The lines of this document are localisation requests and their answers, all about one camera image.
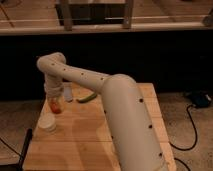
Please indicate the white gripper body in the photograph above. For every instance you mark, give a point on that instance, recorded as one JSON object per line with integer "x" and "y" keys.
{"x": 53, "y": 90}

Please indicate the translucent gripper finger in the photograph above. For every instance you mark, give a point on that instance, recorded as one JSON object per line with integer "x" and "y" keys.
{"x": 50, "y": 102}
{"x": 61, "y": 103}

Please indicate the red orange apple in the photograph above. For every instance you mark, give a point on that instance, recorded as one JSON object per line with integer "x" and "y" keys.
{"x": 55, "y": 107}

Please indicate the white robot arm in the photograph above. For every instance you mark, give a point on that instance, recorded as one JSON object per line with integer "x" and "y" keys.
{"x": 132, "y": 130}

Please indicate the grey blue cloth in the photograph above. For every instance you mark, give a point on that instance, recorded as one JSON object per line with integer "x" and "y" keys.
{"x": 67, "y": 93}

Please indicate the black table leg bar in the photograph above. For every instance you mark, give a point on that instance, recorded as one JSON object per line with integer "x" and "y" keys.
{"x": 27, "y": 140}

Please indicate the wooden stool frame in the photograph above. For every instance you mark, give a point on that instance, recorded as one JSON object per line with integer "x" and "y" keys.
{"x": 94, "y": 14}

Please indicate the dark object with cable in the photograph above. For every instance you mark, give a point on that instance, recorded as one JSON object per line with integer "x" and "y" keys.
{"x": 199, "y": 99}

